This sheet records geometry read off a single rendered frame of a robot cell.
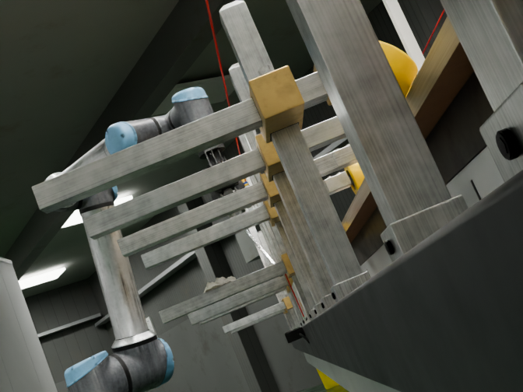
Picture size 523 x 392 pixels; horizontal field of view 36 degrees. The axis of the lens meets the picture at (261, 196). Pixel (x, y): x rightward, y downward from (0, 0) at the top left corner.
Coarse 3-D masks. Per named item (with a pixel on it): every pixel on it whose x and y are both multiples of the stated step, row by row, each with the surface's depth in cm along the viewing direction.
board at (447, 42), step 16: (448, 32) 76; (432, 48) 82; (448, 48) 77; (432, 64) 84; (448, 64) 80; (464, 64) 83; (416, 80) 92; (432, 80) 86; (448, 80) 87; (464, 80) 90; (416, 96) 94; (432, 96) 92; (448, 96) 95; (416, 112) 97; (432, 112) 100; (432, 128) 111; (368, 192) 149; (352, 208) 176; (368, 208) 172; (352, 224) 189; (352, 240) 232
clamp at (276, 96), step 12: (276, 72) 92; (288, 72) 92; (252, 84) 92; (264, 84) 92; (276, 84) 92; (288, 84) 92; (252, 96) 94; (264, 96) 92; (276, 96) 92; (288, 96) 92; (300, 96) 92; (264, 108) 91; (276, 108) 91; (288, 108) 91; (300, 108) 93; (264, 120) 92; (276, 120) 94; (288, 120) 96; (300, 120) 98; (264, 132) 98
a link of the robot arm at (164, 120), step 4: (168, 112) 217; (160, 116) 217; (164, 116) 217; (168, 116) 215; (156, 120) 214; (160, 120) 215; (164, 120) 216; (168, 120) 214; (160, 124) 214; (164, 124) 215; (168, 124) 215; (172, 124) 213; (164, 128) 214; (168, 128) 215; (172, 128) 214; (164, 132) 214
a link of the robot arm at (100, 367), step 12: (84, 360) 249; (96, 360) 249; (108, 360) 254; (120, 360) 255; (72, 372) 248; (84, 372) 247; (96, 372) 248; (108, 372) 250; (120, 372) 252; (72, 384) 248; (84, 384) 246; (96, 384) 247; (108, 384) 248; (120, 384) 251
